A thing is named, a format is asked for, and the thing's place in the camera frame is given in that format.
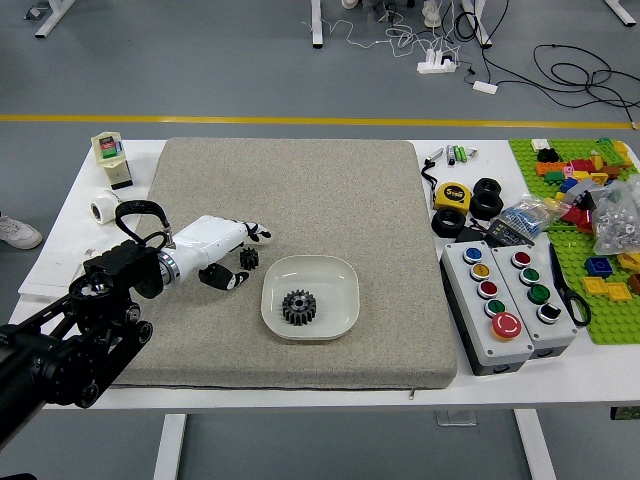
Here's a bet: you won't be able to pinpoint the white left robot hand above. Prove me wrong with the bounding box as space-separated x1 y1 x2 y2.
169 214 275 292

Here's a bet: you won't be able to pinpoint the big black gear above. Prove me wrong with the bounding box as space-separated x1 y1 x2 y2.
281 288 320 327

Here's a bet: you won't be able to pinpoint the grey five-button control box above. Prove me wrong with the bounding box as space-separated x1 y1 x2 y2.
439 241 535 377

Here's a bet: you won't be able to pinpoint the grey four-button control box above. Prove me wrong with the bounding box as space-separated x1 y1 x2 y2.
489 244 579 361

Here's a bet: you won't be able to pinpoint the grey-brown mat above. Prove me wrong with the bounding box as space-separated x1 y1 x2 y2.
112 137 459 390

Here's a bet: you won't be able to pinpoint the white square plate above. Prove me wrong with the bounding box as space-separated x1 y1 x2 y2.
260 254 360 342

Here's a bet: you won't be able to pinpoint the person's white shoe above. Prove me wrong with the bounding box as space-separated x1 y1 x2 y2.
0 212 44 250

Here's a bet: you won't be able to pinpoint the white table leg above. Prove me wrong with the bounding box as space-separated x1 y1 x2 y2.
152 413 187 480
514 409 559 480

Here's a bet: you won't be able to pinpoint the white background desk leg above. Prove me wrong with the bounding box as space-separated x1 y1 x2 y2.
604 0 640 26
459 0 494 49
34 0 76 39
310 0 325 50

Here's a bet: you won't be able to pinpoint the yellow tape measure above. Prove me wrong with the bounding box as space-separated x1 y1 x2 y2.
433 181 474 212

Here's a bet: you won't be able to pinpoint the white power strip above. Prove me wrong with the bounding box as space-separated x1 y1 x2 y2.
417 49 459 75

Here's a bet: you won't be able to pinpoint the black display module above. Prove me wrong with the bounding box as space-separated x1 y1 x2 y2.
487 219 535 247

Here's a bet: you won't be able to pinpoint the plastic bag of blue parts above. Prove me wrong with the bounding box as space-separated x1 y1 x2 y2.
492 194 564 239

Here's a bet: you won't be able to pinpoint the black scissors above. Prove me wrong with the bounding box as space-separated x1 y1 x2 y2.
548 243 592 327

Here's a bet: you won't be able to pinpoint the red toy brick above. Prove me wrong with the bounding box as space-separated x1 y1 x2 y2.
562 207 594 231

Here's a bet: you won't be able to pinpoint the blue square toy brick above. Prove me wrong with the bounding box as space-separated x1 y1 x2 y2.
584 256 614 277

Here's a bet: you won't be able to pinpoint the plastic bag of silver nuts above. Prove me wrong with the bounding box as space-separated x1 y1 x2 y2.
589 174 640 256

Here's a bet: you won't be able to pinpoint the long green toy brick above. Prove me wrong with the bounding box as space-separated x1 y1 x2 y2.
594 137 624 165

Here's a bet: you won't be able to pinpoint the beige switch box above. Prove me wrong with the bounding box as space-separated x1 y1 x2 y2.
90 132 134 191

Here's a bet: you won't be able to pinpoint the black lanyard cord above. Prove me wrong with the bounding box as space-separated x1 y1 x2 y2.
422 158 440 202

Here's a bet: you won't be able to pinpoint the small black wired module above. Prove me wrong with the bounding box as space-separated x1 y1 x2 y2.
455 223 494 246

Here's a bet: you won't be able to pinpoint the white floor cable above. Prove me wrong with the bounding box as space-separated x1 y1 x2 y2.
302 12 464 59

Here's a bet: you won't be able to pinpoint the grey bracket under table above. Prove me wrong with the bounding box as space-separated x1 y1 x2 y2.
434 409 476 427

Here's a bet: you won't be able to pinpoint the green brick base plate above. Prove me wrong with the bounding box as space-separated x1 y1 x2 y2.
508 137 640 346

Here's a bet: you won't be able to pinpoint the black floor cable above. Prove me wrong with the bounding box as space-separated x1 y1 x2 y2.
532 43 640 126

